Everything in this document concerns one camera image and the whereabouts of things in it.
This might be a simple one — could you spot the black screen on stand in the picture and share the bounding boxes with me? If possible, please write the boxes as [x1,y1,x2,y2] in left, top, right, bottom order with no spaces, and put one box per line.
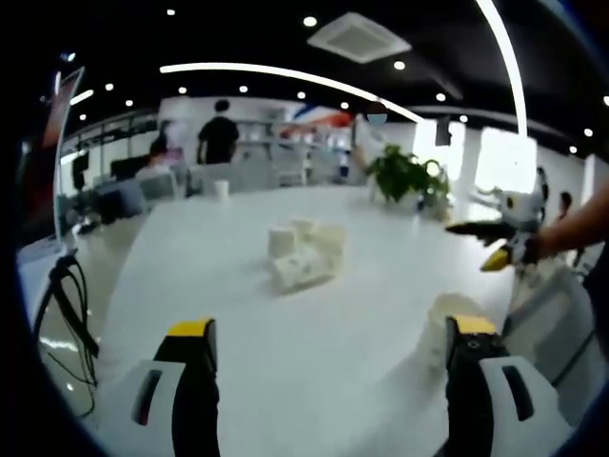
[71,152,90,190]

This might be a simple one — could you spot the white mesh chair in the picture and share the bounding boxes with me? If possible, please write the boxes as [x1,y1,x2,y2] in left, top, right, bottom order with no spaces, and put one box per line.
[137,170,185,201]

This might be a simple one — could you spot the red blue wall banner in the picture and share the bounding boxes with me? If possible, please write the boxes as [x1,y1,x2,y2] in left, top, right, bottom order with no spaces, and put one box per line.
[280,102,356,132]

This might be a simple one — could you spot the black cable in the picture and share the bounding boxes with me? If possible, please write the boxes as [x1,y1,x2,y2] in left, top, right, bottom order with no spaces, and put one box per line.
[551,328,596,387]

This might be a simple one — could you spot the ceiling air conditioner vent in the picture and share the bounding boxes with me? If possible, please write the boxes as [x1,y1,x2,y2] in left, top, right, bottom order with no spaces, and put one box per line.
[306,11,413,64]

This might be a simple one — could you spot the black cables at table edge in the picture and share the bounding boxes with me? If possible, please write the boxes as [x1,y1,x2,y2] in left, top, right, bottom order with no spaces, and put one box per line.
[32,254,101,387]

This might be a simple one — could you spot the long curved ceiling light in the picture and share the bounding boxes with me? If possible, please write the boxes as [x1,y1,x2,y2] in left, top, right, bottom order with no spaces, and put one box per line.
[159,61,424,123]
[475,0,529,139]

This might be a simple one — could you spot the person's right hand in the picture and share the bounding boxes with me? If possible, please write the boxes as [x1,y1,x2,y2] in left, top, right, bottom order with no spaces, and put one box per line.
[525,228,558,266]

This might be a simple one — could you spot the white storage shelves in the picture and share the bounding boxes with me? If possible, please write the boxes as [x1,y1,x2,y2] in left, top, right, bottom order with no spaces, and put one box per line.
[235,118,353,185]

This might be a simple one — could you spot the green potted plant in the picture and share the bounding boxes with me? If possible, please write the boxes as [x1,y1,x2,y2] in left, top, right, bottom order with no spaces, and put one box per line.
[365,145,451,207]

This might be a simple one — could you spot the white table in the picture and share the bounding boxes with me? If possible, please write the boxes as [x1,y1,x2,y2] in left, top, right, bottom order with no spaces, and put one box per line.
[92,183,520,457]

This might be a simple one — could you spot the ceiling spot lights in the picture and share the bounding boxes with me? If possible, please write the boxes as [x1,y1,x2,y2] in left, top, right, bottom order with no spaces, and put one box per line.
[78,7,609,153]

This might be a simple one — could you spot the grey counter desk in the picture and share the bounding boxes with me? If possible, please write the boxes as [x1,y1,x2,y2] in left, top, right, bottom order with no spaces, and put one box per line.
[187,161,282,194]

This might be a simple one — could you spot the black monitor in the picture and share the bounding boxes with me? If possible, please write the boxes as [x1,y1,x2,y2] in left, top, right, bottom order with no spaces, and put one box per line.
[109,155,151,181]

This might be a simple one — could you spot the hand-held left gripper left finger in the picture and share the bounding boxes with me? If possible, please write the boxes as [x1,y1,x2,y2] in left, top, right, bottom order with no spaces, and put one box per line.
[126,317,221,457]

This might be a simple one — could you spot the pile of paper cups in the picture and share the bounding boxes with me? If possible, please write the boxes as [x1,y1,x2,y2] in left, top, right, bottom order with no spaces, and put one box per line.
[266,218,347,295]

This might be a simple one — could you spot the white side desk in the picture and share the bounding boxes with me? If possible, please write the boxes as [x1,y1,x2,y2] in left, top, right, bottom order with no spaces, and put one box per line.
[16,237,80,287]

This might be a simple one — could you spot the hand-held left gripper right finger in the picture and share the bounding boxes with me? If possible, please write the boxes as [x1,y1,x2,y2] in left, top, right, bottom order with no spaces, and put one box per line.
[444,313,575,457]

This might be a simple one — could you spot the small beige tabletop object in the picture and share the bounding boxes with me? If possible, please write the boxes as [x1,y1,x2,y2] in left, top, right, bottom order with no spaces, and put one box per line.
[426,199,453,223]

